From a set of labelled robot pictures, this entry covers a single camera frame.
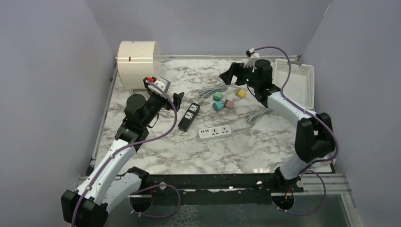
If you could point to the black power strip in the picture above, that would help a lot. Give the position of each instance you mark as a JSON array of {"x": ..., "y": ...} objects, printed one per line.
[{"x": 189, "y": 117}]

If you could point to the white power strip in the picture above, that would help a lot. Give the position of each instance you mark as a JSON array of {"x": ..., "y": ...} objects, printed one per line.
[{"x": 214, "y": 133}]

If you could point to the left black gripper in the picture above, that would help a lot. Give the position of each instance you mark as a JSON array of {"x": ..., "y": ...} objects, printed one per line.
[{"x": 177, "y": 98}]

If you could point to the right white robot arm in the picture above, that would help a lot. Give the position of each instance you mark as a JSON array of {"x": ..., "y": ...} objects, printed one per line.
[{"x": 314, "y": 136}]

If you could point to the green usb charger plug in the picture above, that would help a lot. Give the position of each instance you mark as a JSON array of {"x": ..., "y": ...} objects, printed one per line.
[{"x": 217, "y": 96}]

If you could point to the teal usb charger plug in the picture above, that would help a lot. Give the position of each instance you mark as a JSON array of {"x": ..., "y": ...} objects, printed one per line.
[{"x": 218, "y": 106}]

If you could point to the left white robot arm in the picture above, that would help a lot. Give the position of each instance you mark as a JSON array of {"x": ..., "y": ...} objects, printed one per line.
[{"x": 92, "y": 202}]

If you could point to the white plastic basket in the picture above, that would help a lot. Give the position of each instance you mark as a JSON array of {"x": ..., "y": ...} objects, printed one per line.
[{"x": 300, "y": 86}]

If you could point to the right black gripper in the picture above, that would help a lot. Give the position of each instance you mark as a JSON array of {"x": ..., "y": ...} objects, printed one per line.
[{"x": 235, "y": 68}]

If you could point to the pink usb charger plug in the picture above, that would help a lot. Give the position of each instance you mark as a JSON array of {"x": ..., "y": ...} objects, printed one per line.
[{"x": 228, "y": 104}]

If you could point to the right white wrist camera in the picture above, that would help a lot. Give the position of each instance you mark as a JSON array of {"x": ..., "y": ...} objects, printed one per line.
[{"x": 253, "y": 56}]

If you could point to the black mounting rail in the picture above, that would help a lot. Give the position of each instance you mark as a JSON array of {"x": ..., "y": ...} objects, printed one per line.
[{"x": 210, "y": 189}]

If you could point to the cream cylindrical drum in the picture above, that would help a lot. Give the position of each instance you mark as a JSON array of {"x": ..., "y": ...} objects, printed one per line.
[{"x": 137, "y": 60}]

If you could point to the yellow usb charger plug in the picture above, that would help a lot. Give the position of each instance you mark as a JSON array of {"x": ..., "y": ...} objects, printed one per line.
[{"x": 241, "y": 93}]

